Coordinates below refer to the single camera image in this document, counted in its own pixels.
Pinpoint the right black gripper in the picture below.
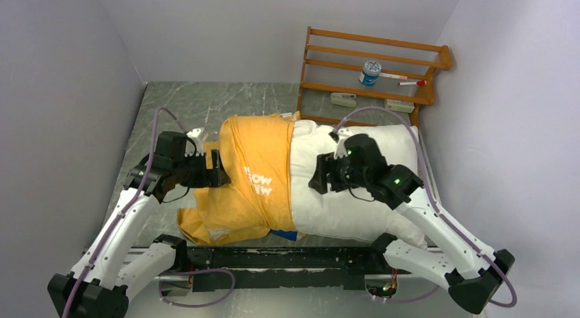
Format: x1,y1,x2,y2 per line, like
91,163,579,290
308,150,370,195

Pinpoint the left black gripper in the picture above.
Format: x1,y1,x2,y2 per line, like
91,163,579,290
172,148,230,188

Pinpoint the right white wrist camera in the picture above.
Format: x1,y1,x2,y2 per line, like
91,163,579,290
329,128,354,160

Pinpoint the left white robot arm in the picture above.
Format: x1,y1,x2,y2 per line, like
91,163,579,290
47,128,229,317

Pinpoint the white pen on shelf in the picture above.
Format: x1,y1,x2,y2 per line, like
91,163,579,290
379,72,408,80

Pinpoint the aluminium frame rail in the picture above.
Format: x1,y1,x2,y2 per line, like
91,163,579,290
75,246,475,280

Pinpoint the white box under shelf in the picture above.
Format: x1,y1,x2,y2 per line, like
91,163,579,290
385,99,415,114

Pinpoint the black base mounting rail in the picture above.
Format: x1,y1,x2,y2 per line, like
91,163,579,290
165,246,393,292

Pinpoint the white red marker pen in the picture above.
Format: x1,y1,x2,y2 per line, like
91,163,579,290
398,80,427,86

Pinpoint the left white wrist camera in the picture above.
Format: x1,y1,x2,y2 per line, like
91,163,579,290
186,127,208,157

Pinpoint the white green rectangular device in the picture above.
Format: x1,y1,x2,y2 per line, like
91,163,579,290
330,92,357,108

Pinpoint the orange wooden shelf rack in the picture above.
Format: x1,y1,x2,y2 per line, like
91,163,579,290
296,27,453,127

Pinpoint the blue white jar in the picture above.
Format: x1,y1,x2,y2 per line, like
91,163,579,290
359,60,382,86

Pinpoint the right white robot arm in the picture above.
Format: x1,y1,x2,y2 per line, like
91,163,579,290
308,131,517,315

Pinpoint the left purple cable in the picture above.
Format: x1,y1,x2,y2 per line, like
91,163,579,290
61,107,237,318

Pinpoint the white pillow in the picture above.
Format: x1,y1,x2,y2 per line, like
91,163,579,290
289,120,427,249

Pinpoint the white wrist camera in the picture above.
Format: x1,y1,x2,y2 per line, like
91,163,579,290
186,127,208,157
329,128,354,160

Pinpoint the blue orange cartoon pillowcase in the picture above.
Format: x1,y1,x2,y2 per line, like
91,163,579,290
176,114,298,246

